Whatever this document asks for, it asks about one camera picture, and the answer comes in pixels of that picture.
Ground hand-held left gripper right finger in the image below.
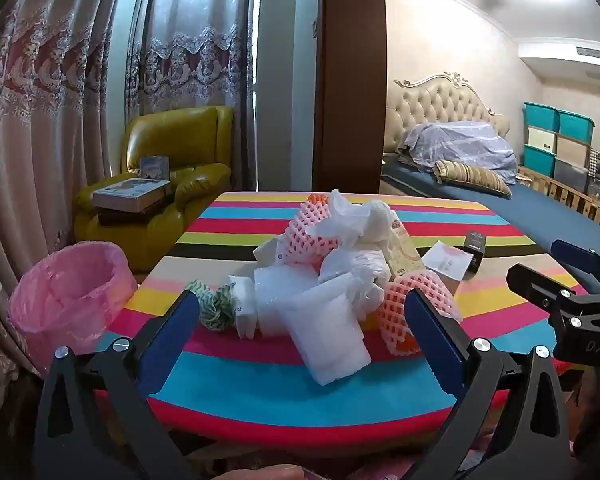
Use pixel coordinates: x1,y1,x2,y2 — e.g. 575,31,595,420
404,287,571,480

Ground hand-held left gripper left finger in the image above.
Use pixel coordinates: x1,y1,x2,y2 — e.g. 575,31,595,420
34,290,201,480

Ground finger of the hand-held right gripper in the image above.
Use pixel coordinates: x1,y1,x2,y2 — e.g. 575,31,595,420
551,239,600,293
506,262,600,361

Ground beige printed carton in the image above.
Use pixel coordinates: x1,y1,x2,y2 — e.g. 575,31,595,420
387,220,426,281

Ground white foam block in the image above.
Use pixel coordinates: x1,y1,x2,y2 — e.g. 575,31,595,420
277,280,373,386

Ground bin with pink liner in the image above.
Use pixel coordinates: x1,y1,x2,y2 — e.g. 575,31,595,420
7,241,138,376

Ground pink foam fruit net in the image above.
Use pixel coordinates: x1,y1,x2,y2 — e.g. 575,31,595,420
377,269,463,357
283,199,341,266

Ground person's left hand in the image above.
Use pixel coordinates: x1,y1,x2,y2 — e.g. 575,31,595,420
215,465,306,480

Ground green striped crumpled wrapper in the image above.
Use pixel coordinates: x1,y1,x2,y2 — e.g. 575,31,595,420
184,280,238,333

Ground bed with blue sheet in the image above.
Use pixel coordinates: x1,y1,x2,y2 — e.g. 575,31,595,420
380,155,600,256

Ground white card with pink print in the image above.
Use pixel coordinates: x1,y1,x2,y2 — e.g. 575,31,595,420
422,241,473,281

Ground small black box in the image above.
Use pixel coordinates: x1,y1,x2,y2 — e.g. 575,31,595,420
462,230,488,276

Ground small white foam piece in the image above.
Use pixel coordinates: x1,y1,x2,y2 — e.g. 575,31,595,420
228,275,259,341

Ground grey storage box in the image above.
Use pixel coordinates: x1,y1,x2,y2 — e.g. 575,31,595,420
554,157,590,192

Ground white crumpled plastic bag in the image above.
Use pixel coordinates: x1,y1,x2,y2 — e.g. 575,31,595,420
317,247,396,321
307,189,398,251

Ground teal storage box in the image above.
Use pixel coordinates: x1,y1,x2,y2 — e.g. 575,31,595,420
524,101,561,131
523,145,557,178
557,109,595,143

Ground cream storage box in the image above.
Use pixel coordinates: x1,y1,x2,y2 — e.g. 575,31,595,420
527,126,558,151
555,133,592,166

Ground dark flat book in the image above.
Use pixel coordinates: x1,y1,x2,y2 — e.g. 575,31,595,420
97,207,153,226

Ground striped brown pillow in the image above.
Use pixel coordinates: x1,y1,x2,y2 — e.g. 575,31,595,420
434,160,513,200

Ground striped colourful tablecloth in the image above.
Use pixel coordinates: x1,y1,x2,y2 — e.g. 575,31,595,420
95,191,588,448

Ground books on armchair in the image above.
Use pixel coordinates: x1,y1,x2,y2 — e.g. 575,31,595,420
92,177,172,213

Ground bedding bundle in plastic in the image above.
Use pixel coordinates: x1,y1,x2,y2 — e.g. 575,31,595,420
397,121,518,186

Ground small blue picture book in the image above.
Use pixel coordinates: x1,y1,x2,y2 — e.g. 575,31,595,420
139,156,170,181

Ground yellow leather armchair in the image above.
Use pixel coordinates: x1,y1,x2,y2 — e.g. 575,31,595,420
74,106,235,273

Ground pink patterned curtain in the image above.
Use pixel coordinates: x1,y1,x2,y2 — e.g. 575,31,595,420
0,0,131,376

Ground sheer lace curtain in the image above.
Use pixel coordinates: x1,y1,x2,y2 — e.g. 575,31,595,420
127,0,258,191

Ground wooden crib rail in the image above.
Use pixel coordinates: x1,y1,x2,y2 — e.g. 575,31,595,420
517,166,600,231

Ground brown wooden door frame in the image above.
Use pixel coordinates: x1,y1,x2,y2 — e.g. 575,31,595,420
312,0,387,193

